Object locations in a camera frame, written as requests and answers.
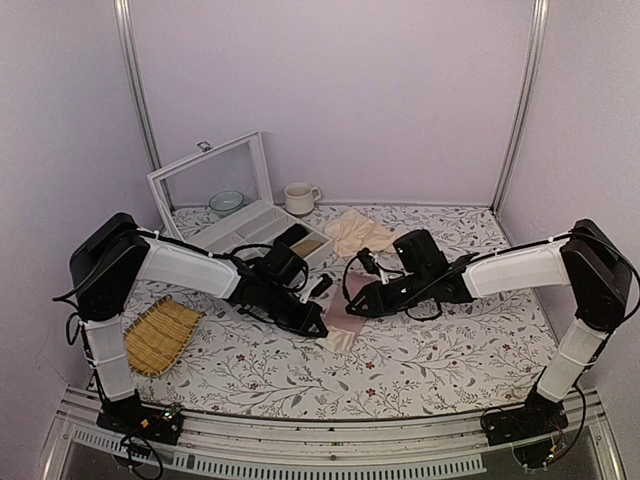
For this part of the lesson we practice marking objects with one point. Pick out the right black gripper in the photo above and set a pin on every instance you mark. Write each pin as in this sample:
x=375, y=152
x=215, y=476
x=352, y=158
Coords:
x=378, y=302

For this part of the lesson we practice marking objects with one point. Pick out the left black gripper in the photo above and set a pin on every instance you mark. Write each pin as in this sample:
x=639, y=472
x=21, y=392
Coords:
x=304, y=325

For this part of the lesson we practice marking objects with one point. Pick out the pink and white underwear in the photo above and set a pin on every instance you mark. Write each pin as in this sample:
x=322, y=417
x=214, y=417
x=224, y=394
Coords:
x=343, y=328

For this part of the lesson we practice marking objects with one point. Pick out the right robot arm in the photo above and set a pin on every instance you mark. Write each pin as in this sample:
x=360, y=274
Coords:
x=583, y=258

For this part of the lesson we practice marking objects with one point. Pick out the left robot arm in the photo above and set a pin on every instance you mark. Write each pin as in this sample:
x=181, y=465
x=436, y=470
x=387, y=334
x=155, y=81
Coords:
x=119, y=255

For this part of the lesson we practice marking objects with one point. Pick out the cream beige underwear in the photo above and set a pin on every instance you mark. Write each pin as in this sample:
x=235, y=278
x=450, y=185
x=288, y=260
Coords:
x=353, y=231

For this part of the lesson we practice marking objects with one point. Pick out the floral patterned table mat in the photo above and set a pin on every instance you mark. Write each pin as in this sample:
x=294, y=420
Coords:
x=474, y=356

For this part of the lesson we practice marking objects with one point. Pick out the olive rolled garment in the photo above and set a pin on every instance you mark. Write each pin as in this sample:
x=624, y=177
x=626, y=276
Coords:
x=306, y=247

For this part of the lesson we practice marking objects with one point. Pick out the black rolled garment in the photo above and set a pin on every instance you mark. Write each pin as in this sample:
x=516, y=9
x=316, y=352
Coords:
x=291, y=235

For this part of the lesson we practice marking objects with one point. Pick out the white divided organizer box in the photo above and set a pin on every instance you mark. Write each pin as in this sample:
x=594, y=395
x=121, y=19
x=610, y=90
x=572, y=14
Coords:
x=257, y=223

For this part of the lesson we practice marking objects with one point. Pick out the white ceramic mug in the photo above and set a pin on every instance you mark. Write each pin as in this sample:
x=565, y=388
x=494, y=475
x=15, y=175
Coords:
x=300, y=198

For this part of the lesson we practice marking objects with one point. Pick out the clear glass bowl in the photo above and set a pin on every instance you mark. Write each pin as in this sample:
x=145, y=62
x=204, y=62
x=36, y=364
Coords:
x=227, y=202

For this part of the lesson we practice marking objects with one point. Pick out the woven bamboo tray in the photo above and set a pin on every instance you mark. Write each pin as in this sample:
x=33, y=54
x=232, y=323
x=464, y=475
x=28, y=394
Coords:
x=159, y=336

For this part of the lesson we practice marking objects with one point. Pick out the white framed glass lid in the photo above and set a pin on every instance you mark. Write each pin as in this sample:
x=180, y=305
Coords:
x=191, y=182

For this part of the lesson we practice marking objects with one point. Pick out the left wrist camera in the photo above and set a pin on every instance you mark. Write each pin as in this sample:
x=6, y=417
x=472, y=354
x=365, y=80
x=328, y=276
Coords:
x=285, y=268

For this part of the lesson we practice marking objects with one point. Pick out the aluminium front rail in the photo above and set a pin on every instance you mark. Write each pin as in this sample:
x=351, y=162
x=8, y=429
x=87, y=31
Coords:
x=212, y=446

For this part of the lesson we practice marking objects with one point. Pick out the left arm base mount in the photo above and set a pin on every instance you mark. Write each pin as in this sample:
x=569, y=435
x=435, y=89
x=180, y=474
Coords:
x=131, y=416

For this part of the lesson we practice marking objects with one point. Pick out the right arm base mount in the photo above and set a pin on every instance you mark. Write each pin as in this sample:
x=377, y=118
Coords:
x=537, y=416

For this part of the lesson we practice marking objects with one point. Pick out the right aluminium corner post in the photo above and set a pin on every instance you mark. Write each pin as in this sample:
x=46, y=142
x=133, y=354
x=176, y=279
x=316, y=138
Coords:
x=531, y=67

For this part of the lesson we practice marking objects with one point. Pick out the aluminium corner post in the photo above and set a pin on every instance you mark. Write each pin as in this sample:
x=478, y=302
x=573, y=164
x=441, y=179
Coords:
x=531, y=67
x=125, y=29

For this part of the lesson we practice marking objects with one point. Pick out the left aluminium corner post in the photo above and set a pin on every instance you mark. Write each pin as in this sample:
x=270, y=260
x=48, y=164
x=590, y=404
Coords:
x=125, y=29

